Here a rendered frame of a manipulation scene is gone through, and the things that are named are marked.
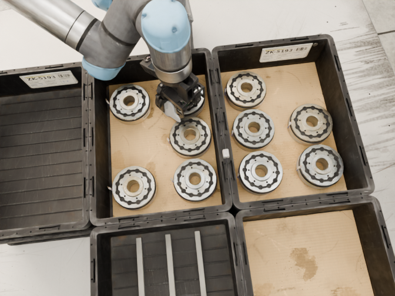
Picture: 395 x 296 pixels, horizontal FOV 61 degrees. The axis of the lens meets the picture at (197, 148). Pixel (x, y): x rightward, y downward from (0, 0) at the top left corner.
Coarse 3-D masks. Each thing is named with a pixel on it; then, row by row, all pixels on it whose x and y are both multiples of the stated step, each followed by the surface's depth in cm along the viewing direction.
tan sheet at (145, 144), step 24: (144, 120) 87; (168, 120) 87; (120, 144) 85; (144, 144) 85; (168, 144) 85; (120, 168) 83; (168, 168) 83; (216, 168) 83; (168, 192) 81; (216, 192) 81; (120, 216) 80
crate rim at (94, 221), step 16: (208, 64) 80; (224, 144) 74; (224, 160) 73; (224, 176) 73; (96, 192) 72; (224, 192) 71; (96, 208) 71; (192, 208) 70; (208, 208) 70; (224, 208) 70; (96, 224) 69; (112, 224) 69
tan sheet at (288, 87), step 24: (264, 72) 91; (288, 72) 90; (312, 72) 90; (288, 96) 88; (312, 96) 88; (288, 144) 84; (288, 168) 82; (240, 192) 81; (288, 192) 80; (312, 192) 80
